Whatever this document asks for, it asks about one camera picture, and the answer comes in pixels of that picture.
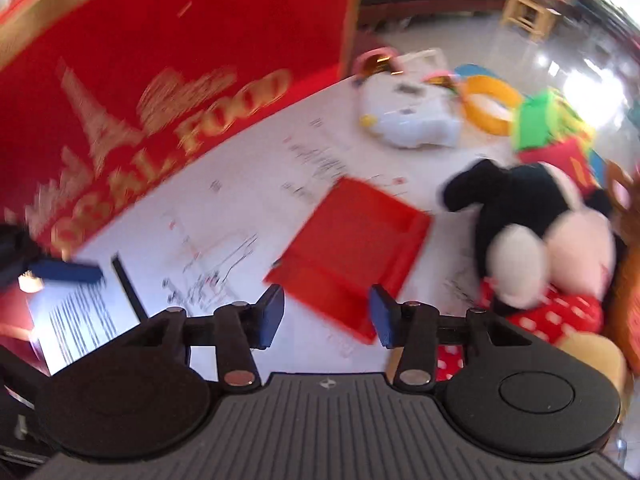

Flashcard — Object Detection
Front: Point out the red plastic toy tray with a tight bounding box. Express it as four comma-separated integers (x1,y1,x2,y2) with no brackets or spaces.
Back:
263,176,433,345

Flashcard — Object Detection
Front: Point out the mouse plush polka dot dress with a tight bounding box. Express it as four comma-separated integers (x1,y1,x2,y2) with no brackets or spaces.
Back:
435,159,631,411

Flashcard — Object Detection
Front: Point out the yellow plastic ring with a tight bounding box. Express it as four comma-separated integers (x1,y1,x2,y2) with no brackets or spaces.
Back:
460,76,523,136

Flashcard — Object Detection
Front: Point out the small wooden chair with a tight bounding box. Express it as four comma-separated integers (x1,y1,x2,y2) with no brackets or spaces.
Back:
501,0,563,41

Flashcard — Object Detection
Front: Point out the brown plush with cream ears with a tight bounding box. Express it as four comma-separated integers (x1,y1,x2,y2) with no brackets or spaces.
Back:
612,220,640,356

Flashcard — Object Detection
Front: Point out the brown monkey plush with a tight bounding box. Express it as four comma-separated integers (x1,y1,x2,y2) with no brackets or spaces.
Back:
604,159,640,221

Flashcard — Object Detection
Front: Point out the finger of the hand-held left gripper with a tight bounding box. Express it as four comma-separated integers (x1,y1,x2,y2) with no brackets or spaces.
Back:
27,259,105,285

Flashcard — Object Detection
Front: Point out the white instruction sheet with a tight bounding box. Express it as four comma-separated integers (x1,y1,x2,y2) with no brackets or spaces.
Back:
30,72,516,376

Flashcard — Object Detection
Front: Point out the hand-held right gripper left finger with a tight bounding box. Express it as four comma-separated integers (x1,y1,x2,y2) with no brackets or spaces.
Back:
120,284,286,393

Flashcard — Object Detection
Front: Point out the red cardboard box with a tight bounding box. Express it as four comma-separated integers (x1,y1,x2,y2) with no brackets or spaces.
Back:
0,0,371,376

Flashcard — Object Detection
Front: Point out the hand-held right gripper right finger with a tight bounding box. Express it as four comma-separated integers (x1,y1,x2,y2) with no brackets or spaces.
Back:
369,284,531,391

